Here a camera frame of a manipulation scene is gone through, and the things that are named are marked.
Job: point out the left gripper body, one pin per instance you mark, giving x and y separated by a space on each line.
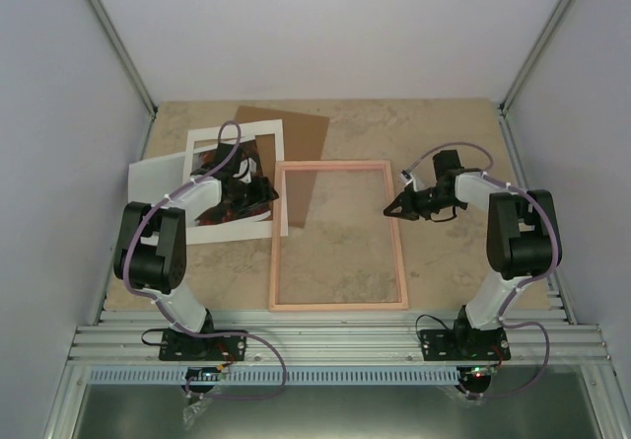
242 199

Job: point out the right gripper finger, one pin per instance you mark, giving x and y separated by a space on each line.
409 216
404 202

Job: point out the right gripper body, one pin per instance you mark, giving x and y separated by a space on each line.
434 202

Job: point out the red black photo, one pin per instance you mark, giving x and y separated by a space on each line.
220 213

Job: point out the pink picture frame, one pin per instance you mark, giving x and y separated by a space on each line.
280 215

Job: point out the white mat board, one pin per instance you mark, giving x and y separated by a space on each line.
242 229

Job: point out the clear acrylic sheet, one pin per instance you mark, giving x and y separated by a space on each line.
337 248

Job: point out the white paper sheet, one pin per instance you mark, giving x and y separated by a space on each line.
151 179

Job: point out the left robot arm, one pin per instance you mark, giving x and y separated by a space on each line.
150 254

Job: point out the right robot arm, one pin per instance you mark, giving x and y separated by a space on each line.
522 246

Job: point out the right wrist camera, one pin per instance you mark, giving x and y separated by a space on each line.
409 179

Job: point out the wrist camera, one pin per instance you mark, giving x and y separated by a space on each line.
247 170
409 179

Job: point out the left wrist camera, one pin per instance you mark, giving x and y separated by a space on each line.
247 170

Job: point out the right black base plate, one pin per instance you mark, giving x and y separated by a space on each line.
474 345

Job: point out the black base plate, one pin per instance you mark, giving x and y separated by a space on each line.
474 345
224 348

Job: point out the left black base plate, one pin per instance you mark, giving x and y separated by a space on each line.
224 348

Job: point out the aluminium rail base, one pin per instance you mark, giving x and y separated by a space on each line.
344 342

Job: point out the blue grey cable duct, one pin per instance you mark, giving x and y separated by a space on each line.
272 376

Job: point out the right corner aluminium post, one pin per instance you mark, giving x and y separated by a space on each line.
544 38

